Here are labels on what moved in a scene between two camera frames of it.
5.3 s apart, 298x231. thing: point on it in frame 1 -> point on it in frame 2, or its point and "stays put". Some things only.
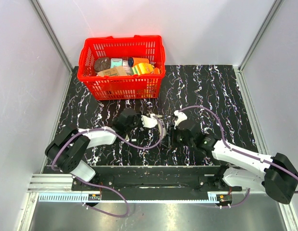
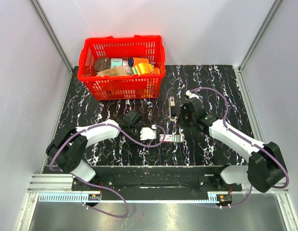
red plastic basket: [122, 87] stays put
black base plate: [151, 183] stays put
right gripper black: [171, 134] -> [182, 111]
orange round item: [156, 70] stays put
